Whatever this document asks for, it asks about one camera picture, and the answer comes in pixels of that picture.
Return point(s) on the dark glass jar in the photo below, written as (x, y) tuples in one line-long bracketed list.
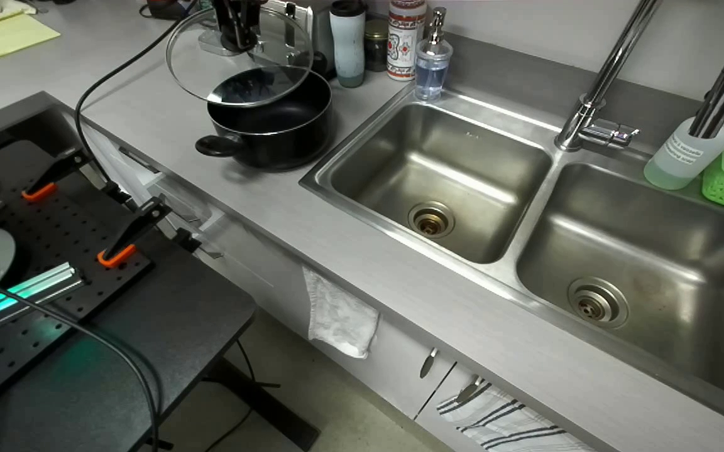
[(376, 44)]

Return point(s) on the lower black orange clamp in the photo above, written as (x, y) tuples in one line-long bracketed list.
[(123, 243)]

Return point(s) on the black perforated breadboard table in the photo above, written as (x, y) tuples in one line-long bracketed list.
[(147, 336)]

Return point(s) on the upper black orange clamp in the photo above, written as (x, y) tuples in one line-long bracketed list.
[(46, 183)]

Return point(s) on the black orange clamp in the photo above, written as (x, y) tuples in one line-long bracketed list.
[(46, 183), (123, 243)]

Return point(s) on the red white patterned canister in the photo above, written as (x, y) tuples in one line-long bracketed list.
[(402, 32)]

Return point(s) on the white hanging dish towel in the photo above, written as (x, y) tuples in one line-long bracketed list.
[(337, 317)]

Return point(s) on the clear soap dispenser bottle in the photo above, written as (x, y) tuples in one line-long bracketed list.
[(433, 59)]

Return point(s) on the grey cabinet with handles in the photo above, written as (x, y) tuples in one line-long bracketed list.
[(404, 373)]

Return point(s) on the glass pot lid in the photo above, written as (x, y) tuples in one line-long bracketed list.
[(206, 71)]

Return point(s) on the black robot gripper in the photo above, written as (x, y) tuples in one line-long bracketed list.
[(245, 12)]

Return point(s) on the translucent plastic squeeze bottle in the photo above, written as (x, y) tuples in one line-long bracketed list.
[(682, 155)]

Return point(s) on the yellow paper pad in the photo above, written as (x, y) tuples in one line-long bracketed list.
[(21, 32)]

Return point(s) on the stainless double sink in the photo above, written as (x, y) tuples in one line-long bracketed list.
[(579, 236)]

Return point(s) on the left chrome faucet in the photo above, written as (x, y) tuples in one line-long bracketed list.
[(583, 124)]

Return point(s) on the black cooking pot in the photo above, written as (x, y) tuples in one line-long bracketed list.
[(274, 137)]

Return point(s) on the white travel tumbler black lid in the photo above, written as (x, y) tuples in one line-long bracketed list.
[(347, 36)]

